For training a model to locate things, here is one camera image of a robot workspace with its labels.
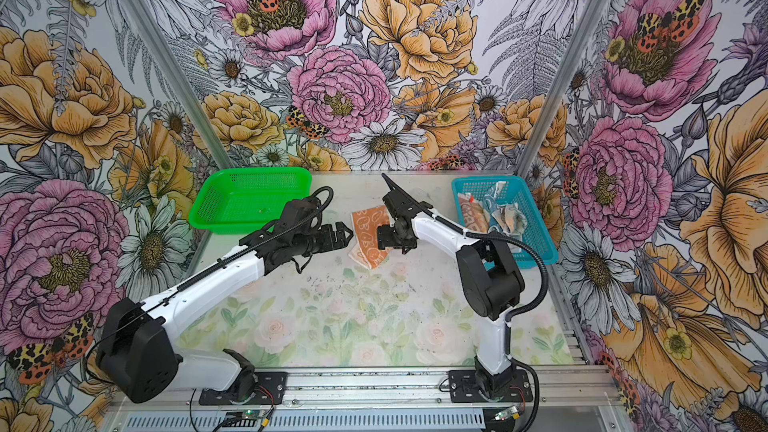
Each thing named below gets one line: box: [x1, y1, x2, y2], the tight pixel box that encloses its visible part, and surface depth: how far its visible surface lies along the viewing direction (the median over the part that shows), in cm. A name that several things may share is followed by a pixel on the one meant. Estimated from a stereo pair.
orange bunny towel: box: [348, 205, 390, 269], surface depth 101 cm
